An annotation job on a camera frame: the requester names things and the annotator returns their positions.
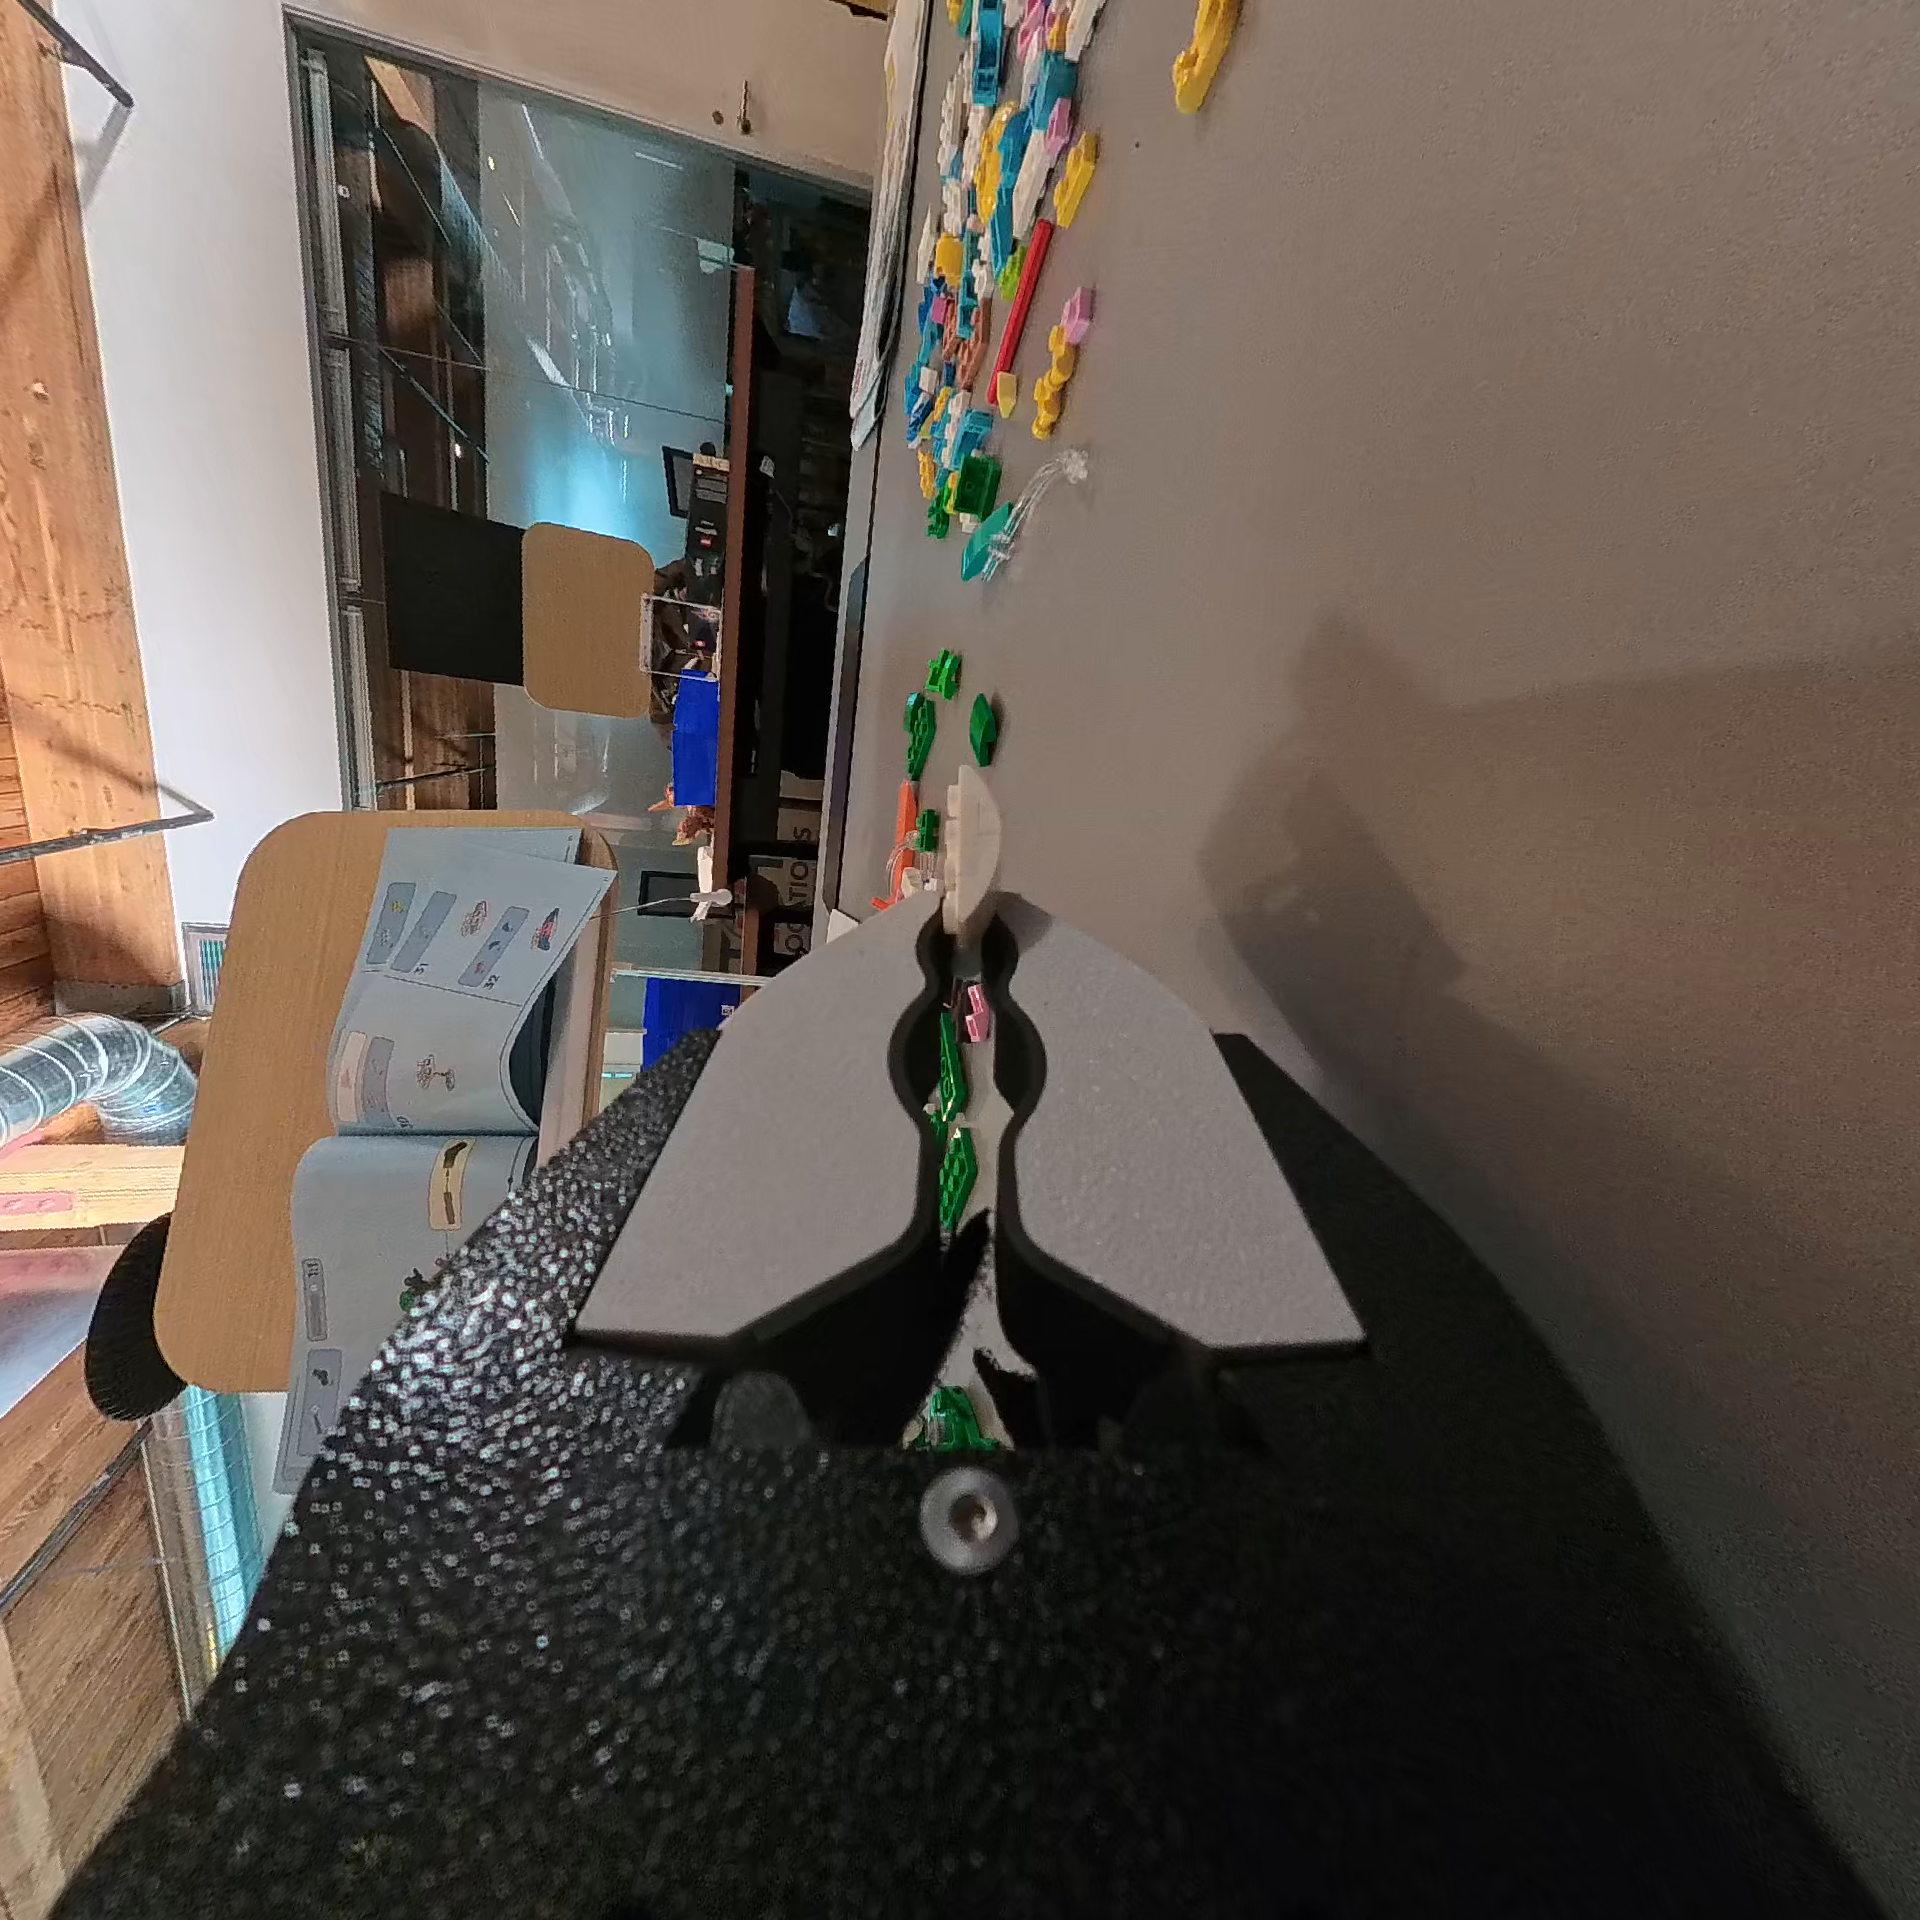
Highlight scattered green pink lego pieces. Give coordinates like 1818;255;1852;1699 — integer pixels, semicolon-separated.
891;649;1004;1458

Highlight pile of colourful lego pieces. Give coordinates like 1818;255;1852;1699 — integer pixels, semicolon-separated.
896;0;1106;544

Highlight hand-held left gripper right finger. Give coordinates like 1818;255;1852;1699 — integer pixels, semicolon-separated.
976;895;1369;1450

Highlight black panel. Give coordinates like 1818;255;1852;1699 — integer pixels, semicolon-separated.
378;492;528;679

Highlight silver ventilation duct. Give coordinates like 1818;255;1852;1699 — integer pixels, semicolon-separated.
0;1012;207;1152

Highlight clear teal lego piece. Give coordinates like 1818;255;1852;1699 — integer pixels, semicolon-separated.
958;444;1092;584

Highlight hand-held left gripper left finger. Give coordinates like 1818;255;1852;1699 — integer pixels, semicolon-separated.
572;900;967;1449

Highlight blue storage bin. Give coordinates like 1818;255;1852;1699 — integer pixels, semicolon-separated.
639;972;772;1076
669;668;724;808

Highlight white half-round lego plate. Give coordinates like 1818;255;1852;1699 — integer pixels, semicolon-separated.
896;765;1002;945

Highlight yellow lego piece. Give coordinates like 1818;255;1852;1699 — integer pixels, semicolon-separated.
1172;0;1247;115

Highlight lego instruction booklet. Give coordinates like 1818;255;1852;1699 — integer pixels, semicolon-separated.
278;825;620;1497

